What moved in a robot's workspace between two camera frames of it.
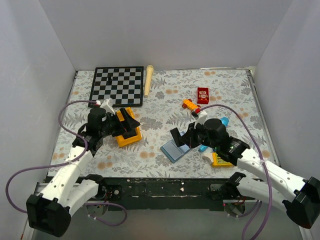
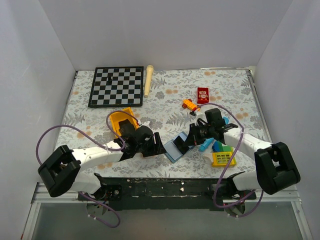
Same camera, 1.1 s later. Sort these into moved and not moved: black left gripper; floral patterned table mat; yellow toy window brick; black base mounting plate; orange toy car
Moved: black left gripper
Not moved: black base mounting plate; yellow toy window brick; floral patterned table mat; orange toy car
